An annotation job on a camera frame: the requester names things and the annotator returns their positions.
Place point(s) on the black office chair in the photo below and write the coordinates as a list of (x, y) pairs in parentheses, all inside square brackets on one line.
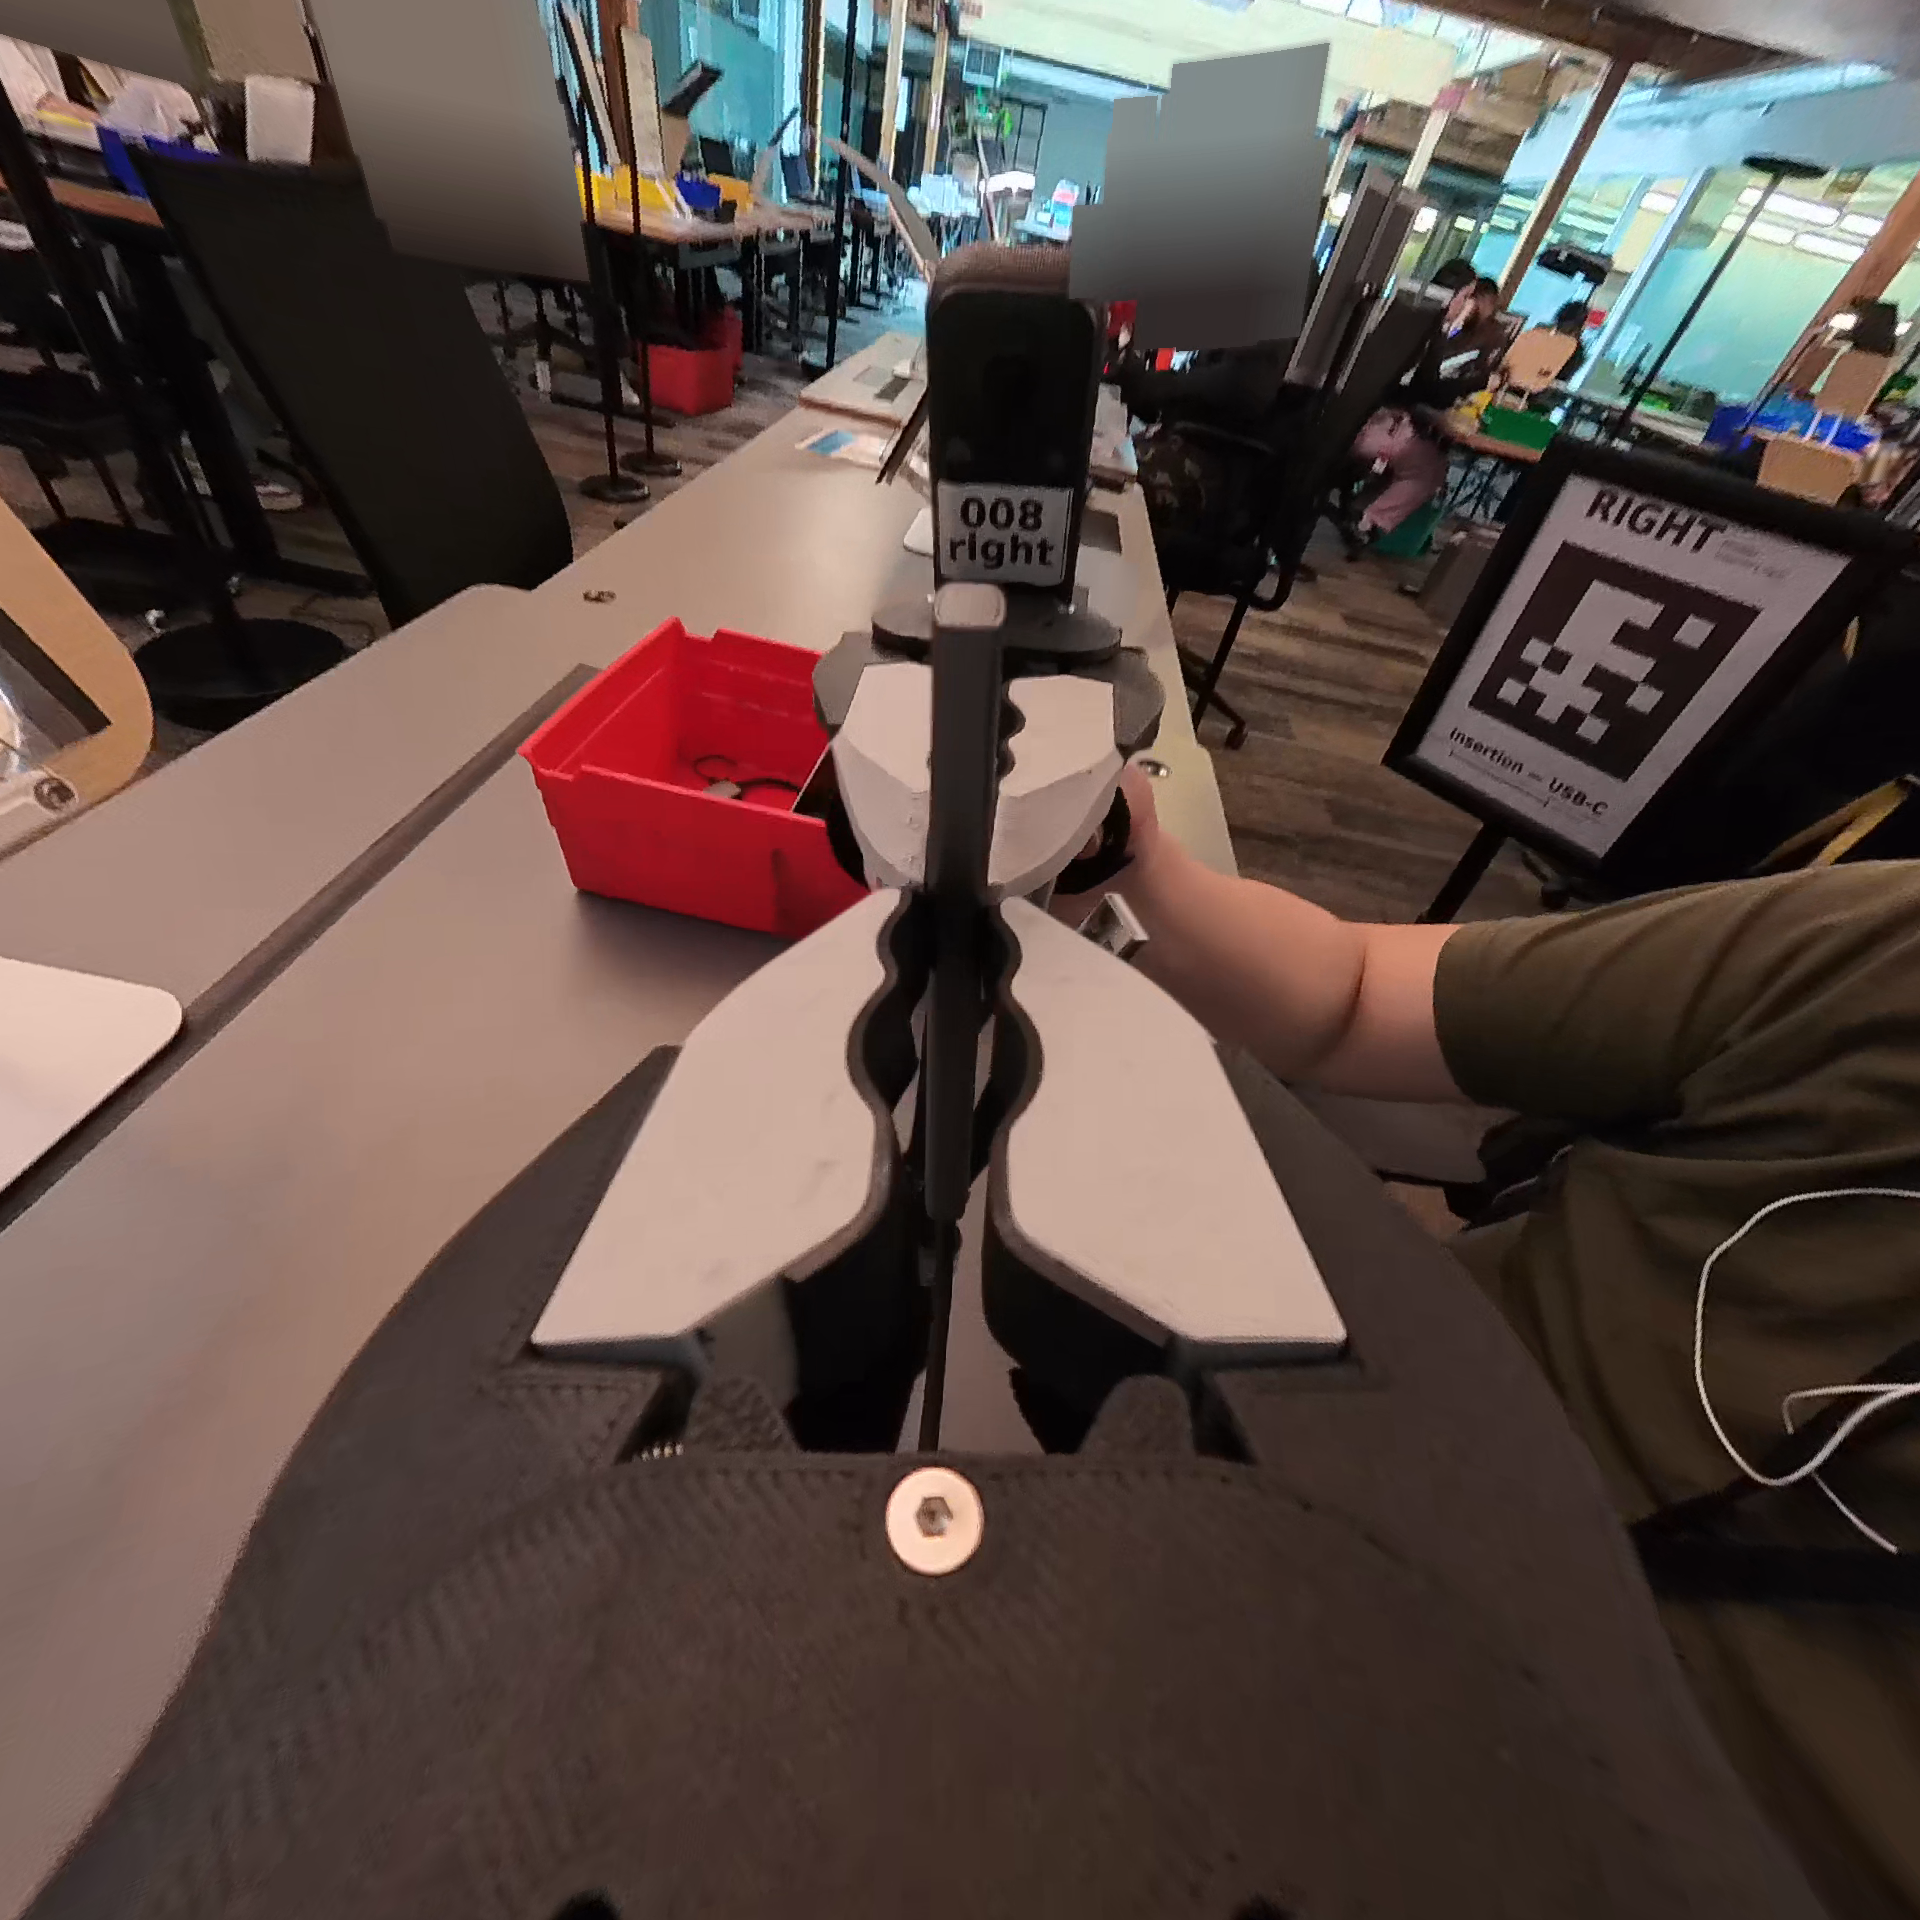
[(1349, 390), (375, 376)]

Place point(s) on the red plastic bin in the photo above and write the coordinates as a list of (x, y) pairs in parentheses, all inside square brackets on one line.
[(661, 825), (694, 369)]

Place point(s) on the wood-backed screen white stand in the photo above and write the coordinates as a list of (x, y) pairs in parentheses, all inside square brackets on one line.
[(60, 1049)]

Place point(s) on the black framed marker sign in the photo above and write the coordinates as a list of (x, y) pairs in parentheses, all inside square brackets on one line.
[(1621, 662)]

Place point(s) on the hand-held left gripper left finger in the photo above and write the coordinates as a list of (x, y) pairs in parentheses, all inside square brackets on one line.
[(720, 1184)]

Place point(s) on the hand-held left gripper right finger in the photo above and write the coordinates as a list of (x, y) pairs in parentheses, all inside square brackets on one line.
[(1170, 1184)]

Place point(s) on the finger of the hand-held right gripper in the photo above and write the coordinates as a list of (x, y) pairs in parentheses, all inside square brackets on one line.
[(1068, 781), (885, 781)]

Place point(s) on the person's right hand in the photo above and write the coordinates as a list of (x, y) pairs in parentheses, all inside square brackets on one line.
[(1153, 856)]

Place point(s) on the grey usb hub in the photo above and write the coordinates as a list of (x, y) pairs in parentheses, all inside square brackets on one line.
[(960, 781)]

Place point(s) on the green plastic bin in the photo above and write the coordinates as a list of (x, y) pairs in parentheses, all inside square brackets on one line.
[(1519, 433)]

